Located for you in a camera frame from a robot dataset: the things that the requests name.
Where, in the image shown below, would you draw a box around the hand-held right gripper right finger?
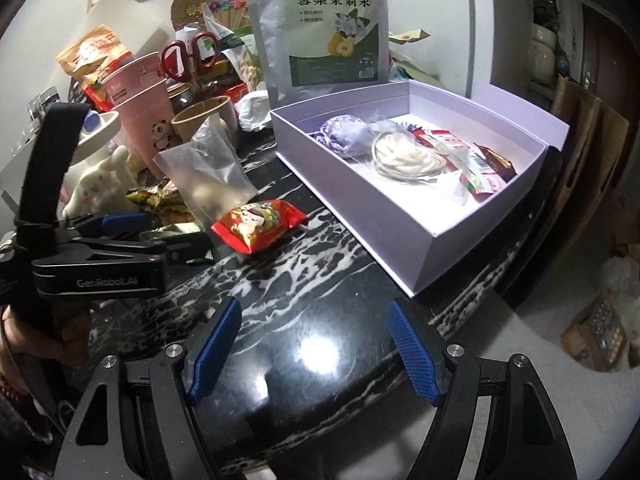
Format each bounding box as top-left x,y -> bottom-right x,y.
387,297 -> 576,480

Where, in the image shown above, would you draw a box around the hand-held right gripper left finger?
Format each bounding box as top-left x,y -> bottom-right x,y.
55,296 -> 243,480

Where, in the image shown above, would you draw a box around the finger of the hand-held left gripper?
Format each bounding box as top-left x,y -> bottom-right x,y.
62,211 -> 153,240
75,231 -> 216,266

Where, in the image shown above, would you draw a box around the green candy wrapper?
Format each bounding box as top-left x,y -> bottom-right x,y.
139,222 -> 215,265

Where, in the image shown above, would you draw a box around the gold candy wrappers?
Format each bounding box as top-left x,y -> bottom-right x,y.
125,182 -> 198,223

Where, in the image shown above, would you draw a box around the red cartoon candy packet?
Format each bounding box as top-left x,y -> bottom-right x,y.
211,199 -> 309,256

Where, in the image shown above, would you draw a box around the frosted plastic zip bag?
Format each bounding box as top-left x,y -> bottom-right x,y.
152,115 -> 258,226

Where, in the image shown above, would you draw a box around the lavender gift box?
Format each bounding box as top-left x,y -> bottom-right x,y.
270,79 -> 572,298

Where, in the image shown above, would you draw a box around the red white snack packet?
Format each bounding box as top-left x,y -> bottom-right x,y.
415,129 -> 503,196

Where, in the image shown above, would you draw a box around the white coil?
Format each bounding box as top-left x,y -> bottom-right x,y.
370,129 -> 447,181

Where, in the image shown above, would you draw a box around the dark red snack packet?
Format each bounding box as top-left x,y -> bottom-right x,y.
472,144 -> 517,183

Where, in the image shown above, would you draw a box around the person's left hand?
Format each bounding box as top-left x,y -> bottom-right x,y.
0,302 -> 93,376

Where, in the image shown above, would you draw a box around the white cartoon figure toy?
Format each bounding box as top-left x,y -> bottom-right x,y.
60,110 -> 142,222

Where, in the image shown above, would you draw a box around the pink panda paper cup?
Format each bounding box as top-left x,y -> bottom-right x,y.
114,87 -> 183,166

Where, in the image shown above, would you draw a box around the brown mug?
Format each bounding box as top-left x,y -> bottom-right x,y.
171,99 -> 240,146

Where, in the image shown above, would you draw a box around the glass jar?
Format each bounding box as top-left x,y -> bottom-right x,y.
167,82 -> 201,113

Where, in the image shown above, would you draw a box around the white crumpled tissue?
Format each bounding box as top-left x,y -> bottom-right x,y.
236,89 -> 275,133

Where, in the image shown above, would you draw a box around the red scissors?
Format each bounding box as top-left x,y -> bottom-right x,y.
160,31 -> 221,83

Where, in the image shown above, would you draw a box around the orange red snack bag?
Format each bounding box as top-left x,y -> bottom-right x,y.
54,24 -> 133,111

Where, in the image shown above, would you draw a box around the box of gold chocolates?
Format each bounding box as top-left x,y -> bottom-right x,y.
562,292 -> 628,373

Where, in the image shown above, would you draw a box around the clear plastic bag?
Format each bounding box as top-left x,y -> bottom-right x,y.
597,255 -> 640,306

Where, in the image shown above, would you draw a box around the silver stand-up pouch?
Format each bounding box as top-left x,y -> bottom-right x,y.
236,0 -> 392,111

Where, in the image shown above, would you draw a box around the flower topped toothpicks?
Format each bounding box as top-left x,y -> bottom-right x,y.
187,0 -> 248,31

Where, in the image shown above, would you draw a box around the brown cardboard sheet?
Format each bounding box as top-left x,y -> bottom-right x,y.
575,95 -> 631,211
549,77 -> 601,173

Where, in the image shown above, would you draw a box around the olive folded carton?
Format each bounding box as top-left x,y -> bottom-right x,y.
390,27 -> 441,86

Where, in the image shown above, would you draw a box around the white ceramic pot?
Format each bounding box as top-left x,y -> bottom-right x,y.
530,22 -> 558,86

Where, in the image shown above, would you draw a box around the white refrigerator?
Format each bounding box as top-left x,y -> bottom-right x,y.
385,0 -> 538,92

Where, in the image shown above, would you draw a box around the brown door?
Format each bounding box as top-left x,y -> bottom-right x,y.
580,2 -> 632,126

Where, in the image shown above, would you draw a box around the beaded bracelet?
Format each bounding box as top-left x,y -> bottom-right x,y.
0,365 -> 36,406

